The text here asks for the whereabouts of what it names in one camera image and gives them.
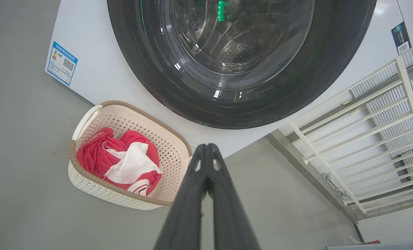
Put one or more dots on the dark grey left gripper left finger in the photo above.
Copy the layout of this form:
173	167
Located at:
185	215

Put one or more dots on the black glass washer door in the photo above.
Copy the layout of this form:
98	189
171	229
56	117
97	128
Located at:
331	69

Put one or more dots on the white front-load washing machine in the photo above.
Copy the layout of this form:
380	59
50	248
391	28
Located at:
95	69

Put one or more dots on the red and white garment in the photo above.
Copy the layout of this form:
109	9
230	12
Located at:
95	156

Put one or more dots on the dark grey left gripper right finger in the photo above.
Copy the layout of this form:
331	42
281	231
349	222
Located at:
230	215

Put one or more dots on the dark blue QR sticker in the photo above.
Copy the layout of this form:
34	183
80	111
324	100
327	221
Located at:
401	38

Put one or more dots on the cream laundry basket brown rim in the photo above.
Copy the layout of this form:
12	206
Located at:
168	149

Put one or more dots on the blue energy label sticker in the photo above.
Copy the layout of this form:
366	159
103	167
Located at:
61	63

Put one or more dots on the white metal railing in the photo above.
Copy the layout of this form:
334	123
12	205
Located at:
397	83

